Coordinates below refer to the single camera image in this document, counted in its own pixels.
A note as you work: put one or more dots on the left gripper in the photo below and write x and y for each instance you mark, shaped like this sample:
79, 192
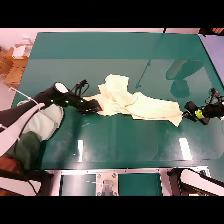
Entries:
89, 106

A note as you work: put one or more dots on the dark green garment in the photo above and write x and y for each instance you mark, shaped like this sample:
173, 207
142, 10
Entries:
26, 150

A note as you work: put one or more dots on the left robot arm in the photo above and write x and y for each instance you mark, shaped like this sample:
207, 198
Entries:
20, 113

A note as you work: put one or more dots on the pale grey garment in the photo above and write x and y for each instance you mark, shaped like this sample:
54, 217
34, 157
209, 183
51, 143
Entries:
45, 121

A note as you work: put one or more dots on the cream shirt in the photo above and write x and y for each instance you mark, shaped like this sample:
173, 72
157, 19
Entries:
133, 101

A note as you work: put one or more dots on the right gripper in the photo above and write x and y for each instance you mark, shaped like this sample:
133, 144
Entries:
190, 110

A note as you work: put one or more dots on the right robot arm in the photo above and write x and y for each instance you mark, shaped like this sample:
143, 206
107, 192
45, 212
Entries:
213, 110

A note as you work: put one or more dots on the silver frame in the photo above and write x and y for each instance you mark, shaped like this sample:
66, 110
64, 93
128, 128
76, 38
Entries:
110, 181

